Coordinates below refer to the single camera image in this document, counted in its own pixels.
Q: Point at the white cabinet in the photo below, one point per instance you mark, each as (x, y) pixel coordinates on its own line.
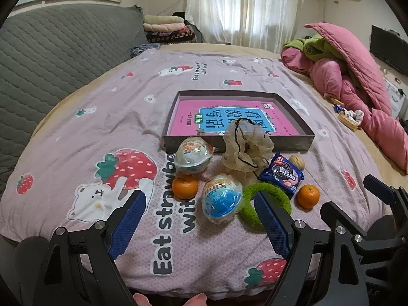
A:
(395, 97)

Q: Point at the walnut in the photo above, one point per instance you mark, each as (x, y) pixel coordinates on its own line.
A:
(297, 162)

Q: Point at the orange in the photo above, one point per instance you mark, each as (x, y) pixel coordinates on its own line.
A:
(185, 188)
(308, 197)

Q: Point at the blue toy egg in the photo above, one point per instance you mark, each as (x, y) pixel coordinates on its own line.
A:
(220, 202)

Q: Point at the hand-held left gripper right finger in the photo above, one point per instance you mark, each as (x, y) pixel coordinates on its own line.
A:
(271, 223)

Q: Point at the purple strawberry printed blanket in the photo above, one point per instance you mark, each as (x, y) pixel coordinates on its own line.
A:
(95, 127)

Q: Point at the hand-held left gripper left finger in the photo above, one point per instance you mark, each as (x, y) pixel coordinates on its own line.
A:
(127, 226)

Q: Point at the grey quilted headboard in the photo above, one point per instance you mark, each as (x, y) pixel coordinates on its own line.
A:
(47, 54)

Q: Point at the black television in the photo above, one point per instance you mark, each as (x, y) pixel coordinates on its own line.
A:
(387, 49)

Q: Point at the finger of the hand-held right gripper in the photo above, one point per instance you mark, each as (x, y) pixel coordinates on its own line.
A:
(331, 213)
(379, 189)

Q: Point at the blue cookie packet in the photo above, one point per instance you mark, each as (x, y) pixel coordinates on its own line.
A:
(282, 175)

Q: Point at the dark blue knitted cloth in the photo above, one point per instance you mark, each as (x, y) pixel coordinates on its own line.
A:
(143, 50)

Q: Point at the blue wrapped candy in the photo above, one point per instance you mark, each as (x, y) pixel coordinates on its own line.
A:
(338, 108)

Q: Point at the white toy egg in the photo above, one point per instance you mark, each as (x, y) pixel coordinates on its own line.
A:
(193, 157)

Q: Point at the white sheer curtain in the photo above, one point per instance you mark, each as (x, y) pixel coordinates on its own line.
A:
(242, 6)

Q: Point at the pink quilt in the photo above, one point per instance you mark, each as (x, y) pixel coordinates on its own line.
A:
(357, 70)

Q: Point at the green blanket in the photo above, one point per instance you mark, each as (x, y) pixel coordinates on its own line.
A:
(314, 47)

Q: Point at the shallow grey box with pink book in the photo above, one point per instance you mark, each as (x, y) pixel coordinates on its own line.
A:
(236, 143)

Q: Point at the person's left hand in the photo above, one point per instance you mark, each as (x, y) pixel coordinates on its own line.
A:
(195, 300)

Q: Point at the stack of folded blankets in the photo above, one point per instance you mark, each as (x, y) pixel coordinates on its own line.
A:
(165, 28)

